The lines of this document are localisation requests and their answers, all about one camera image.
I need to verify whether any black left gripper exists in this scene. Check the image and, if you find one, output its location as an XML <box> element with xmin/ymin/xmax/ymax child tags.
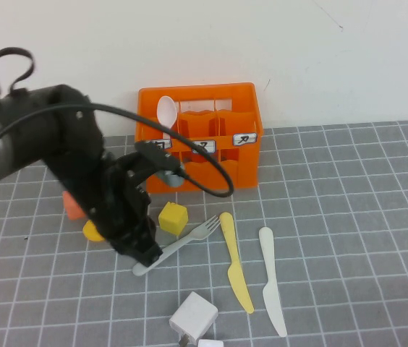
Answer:
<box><xmin>62</xmin><ymin>151</ymin><xmax>163</xmax><ymax>267</ymax></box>

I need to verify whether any grey plastic fork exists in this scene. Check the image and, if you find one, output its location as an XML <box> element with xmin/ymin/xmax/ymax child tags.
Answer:
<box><xmin>132</xmin><ymin>215</ymin><xmax>222</xmax><ymax>278</ymax></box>

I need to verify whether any yellow plastic knife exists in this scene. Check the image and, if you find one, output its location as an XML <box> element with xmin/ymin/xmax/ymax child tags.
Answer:
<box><xmin>219</xmin><ymin>212</ymin><xmax>255</xmax><ymax>314</ymax></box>

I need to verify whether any white plastic knife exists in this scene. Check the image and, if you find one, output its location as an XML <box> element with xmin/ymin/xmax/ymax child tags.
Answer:
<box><xmin>258</xmin><ymin>226</ymin><xmax>289</xmax><ymax>338</ymax></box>

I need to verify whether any pale pink plastic spoon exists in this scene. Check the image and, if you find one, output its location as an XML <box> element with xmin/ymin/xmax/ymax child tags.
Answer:
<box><xmin>156</xmin><ymin>95</ymin><xmax>178</xmax><ymax>141</ymax></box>

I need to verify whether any orange plastic cutlery holder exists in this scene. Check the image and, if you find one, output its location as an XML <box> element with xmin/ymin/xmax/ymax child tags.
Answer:
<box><xmin>135</xmin><ymin>82</ymin><xmax>265</xmax><ymax>194</ymax></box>

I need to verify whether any yellow foam cube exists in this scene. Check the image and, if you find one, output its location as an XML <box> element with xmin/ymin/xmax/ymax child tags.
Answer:
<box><xmin>158</xmin><ymin>201</ymin><xmax>190</xmax><ymax>236</ymax></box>

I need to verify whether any yellow rubber duck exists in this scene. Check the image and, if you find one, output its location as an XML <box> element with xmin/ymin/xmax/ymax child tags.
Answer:
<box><xmin>82</xmin><ymin>220</ymin><xmax>106</xmax><ymax>242</ymax></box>

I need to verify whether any salmon orange foam cube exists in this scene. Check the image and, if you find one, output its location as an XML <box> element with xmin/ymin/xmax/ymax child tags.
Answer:
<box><xmin>62</xmin><ymin>190</ymin><xmax>88</xmax><ymax>221</ymax></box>

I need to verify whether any white charger adapter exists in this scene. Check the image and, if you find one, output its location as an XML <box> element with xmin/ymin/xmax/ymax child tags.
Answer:
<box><xmin>169</xmin><ymin>291</ymin><xmax>220</xmax><ymax>346</ymax></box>

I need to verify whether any paper label spoon character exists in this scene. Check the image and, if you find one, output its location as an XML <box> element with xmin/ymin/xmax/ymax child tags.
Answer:
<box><xmin>151</xmin><ymin>138</ymin><xmax>174</xmax><ymax>151</ymax></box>

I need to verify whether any paper label fork character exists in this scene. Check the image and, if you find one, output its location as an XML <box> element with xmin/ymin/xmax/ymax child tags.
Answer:
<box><xmin>191</xmin><ymin>140</ymin><xmax>218</xmax><ymax>155</ymax></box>

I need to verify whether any paper label knife character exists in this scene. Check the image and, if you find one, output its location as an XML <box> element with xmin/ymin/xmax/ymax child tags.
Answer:
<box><xmin>233</xmin><ymin>132</ymin><xmax>259</xmax><ymax>147</ymax></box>

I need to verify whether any grey grid table mat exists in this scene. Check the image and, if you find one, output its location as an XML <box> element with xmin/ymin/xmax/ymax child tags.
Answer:
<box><xmin>0</xmin><ymin>119</ymin><xmax>408</xmax><ymax>347</ymax></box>

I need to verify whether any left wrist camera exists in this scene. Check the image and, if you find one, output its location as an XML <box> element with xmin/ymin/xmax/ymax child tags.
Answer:
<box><xmin>134</xmin><ymin>140</ymin><xmax>187</xmax><ymax>189</ymax></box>

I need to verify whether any black left camera cable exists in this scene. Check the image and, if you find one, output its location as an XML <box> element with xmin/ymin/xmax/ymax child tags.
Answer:
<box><xmin>0</xmin><ymin>103</ymin><xmax>235</xmax><ymax>199</ymax></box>

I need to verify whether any black strap loop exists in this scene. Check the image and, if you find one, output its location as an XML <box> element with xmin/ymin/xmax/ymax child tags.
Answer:
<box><xmin>0</xmin><ymin>46</ymin><xmax>35</xmax><ymax>98</ymax></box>

